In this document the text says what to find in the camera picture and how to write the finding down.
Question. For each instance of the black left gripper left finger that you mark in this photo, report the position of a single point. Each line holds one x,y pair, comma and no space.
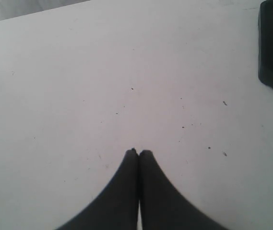
116,207

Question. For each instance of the white backdrop cloth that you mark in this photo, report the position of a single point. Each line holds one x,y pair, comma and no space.
15,8

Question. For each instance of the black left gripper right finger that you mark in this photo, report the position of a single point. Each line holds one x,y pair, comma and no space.
163,207

